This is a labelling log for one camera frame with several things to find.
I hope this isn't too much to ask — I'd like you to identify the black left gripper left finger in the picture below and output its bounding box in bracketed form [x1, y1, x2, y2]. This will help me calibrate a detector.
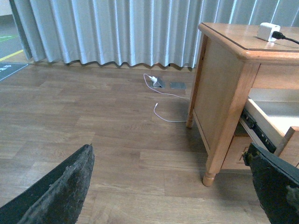
[0, 144, 95, 224]

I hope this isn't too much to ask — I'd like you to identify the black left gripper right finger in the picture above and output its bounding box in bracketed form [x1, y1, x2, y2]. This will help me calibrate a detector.
[242, 143, 299, 224]

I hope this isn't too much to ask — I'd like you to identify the wooden top drawer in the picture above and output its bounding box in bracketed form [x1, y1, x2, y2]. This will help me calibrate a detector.
[240, 97, 299, 168]

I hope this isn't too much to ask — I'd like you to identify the wooden drawer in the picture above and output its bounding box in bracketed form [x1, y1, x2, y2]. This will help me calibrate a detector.
[240, 97, 299, 168]
[221, 135, 253, 170]

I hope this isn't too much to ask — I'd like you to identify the black charger cable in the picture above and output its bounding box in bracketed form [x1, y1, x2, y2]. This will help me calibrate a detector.
[271, 31, 299, 45]

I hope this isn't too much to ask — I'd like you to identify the white charger block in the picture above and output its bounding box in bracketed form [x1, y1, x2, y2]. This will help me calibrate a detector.
[256, 22, 281, 42]

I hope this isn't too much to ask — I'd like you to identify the wooden bottom drawer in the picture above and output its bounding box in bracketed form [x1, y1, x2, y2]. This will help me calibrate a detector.
[221, 135, 253, 170]

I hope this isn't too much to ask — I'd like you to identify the wooden nightstand cabinet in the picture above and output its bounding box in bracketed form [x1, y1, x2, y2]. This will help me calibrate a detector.
[186, 22, 299, 186]

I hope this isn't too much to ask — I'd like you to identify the closed metal floor plate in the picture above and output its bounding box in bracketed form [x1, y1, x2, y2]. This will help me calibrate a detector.
[170, 82, 186, 90]

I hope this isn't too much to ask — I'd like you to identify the white floor plug adapter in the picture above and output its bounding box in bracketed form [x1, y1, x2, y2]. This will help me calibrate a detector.
[148, 76, 157, 83]

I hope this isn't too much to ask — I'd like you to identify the open metal floor socket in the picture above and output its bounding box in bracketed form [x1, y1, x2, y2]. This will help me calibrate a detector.
[152, 77, 165, 88]

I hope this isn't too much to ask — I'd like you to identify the grey pleated curtain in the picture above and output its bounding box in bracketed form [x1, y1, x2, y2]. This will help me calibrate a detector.
[10, 0, 299, 68]

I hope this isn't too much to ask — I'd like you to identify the white floor cable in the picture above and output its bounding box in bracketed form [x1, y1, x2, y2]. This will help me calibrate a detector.
[143, 73, 190, 123]

